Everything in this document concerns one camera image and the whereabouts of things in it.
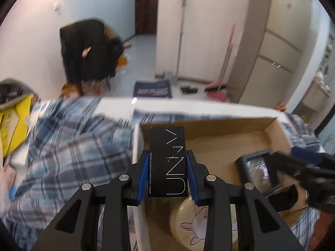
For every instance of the beige vanity cabinet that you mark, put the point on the beige vanity cabinet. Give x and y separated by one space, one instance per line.
316 96

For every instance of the blue plaid blanket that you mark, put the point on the blue plaid blanket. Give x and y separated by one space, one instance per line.
73 149

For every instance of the dark brown door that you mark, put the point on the dark brown door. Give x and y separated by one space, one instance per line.
146 5

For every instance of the beige refrigerator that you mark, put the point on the beige refrigerator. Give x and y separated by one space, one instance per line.
274 31

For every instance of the black framed tray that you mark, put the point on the black framed tray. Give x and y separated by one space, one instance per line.
257 170

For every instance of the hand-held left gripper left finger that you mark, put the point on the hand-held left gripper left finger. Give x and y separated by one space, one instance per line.
141 172

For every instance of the grey bag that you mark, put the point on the grey bag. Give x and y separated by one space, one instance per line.
10 89

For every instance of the pink cloth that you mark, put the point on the pink cloth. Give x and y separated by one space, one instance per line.
322 77

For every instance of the blue door mat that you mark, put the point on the blue door mat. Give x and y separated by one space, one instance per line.
153 90

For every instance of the black floor item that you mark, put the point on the black floor item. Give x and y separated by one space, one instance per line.
189 90

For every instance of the black hexagonal box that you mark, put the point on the black hexagonal box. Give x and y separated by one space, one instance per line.
284 198

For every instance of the cardboard box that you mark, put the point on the cardboard box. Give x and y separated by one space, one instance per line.
222 141

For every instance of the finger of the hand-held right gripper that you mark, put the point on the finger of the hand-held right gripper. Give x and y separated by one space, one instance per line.
290 164
306 153

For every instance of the red slipper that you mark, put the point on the red slipper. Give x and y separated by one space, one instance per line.
127 45

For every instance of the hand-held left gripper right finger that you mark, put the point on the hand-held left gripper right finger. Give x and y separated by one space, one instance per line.
192 177

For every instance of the yellow box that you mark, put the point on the yellow box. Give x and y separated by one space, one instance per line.
13 125

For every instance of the white light switch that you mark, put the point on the white light switch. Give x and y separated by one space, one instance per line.
56 6

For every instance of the orange box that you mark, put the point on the orange box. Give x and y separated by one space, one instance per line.
123 61

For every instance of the black jacket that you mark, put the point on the black jacket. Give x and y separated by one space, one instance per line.
89 52

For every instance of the pink dustpan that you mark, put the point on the pink dustpan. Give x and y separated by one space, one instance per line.
217 95

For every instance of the brown cardboard piece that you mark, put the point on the brown cardboard piece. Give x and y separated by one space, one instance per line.
111 32

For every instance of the round cream tin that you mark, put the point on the round cream tin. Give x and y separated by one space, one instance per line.
188 224

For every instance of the long black box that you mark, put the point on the long black box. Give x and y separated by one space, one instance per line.
167 157

